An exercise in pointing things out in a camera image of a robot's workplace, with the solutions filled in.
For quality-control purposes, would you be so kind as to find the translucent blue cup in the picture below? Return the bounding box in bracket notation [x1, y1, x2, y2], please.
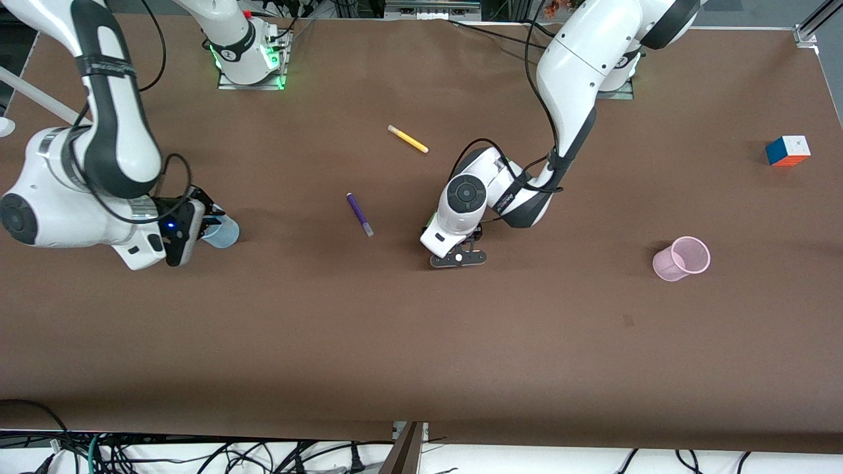
[201, 211, 240, 250]

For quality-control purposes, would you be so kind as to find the purple marker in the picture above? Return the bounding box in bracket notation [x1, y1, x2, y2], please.
[346, 192, 375, 238]

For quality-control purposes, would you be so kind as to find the yellow marker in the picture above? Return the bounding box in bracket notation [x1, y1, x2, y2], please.
[388, 124, 429, 154]

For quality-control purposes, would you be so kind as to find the brown table cover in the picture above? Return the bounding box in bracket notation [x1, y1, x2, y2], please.
[0, 13, 843, 455]

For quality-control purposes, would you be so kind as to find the white stand with pole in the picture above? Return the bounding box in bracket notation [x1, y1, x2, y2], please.
[0, 66, 88, 127]

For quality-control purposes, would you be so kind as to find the brown support beam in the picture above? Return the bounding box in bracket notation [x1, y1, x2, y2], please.
[379, 421, 429, 474]

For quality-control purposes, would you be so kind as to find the translucent pink cup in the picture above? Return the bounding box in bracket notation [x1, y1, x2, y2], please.
[653, 236, 711, 282]

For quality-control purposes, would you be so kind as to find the colourful puzzle cube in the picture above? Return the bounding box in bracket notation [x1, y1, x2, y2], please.
[765, 135, 811, 167]

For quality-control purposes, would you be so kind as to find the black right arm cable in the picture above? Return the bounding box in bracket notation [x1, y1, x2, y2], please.
[82, 0, 193, 226]

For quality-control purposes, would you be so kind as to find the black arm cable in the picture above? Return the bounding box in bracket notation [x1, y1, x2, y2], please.
[450, 0, 566, 196]
[82, 0, 193, 226]

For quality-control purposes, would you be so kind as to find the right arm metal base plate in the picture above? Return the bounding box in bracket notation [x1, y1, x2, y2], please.
[217, 30, 288, 92]

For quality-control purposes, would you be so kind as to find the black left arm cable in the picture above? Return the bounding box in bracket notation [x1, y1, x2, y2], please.
[450, 0, 566, 196]

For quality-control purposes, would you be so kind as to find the black cable on table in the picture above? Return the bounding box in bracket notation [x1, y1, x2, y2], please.
[447, 18, 551, 50]

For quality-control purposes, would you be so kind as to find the black cable tangle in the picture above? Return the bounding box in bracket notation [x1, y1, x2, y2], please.
[0, 398, 396, 474]

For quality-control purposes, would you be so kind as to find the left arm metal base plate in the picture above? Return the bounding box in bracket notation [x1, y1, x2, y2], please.
[596, 76, 635, 101]

